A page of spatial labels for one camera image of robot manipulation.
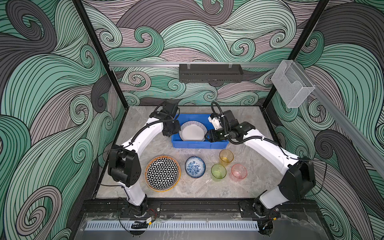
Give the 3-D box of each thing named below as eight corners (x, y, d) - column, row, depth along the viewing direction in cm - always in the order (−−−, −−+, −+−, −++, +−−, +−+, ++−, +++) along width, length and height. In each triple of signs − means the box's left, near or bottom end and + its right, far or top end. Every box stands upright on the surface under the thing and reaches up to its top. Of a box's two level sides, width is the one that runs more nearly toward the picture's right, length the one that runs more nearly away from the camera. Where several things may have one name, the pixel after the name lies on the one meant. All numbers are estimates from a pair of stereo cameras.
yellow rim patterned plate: (143, 192, 81) (141, 189, 77) (149, 158, 94) (148, 155, 91) (179, 192, 81) (179, 189, 77) (181, 158, 94) (180, 155, 91)
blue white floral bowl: (184, 180, 85) (184, 174, 78) (185, 162, 92) (184, 156, 85) (204, 180, 85) (206, 174, 78) (203, 162, 92) (204, 156, 85)
